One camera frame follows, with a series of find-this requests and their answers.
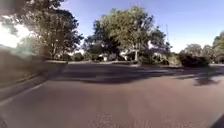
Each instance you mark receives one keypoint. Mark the pale concrete kerb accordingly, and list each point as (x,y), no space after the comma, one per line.
(23,92)

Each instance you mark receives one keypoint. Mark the large leafy tree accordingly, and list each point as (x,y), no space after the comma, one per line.
(128,26)
(55,30)

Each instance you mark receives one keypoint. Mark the grey asphalt road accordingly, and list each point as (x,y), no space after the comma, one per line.
(126,100)

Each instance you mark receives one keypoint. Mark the group of trees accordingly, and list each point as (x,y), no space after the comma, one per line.
(216,46)

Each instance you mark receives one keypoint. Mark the grass verge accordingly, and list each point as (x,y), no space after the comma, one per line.
(20,68)

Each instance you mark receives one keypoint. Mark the thin pole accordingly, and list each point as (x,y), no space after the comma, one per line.
(167,33)

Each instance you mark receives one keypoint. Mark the dark bush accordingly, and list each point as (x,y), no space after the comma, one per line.
(193,61)

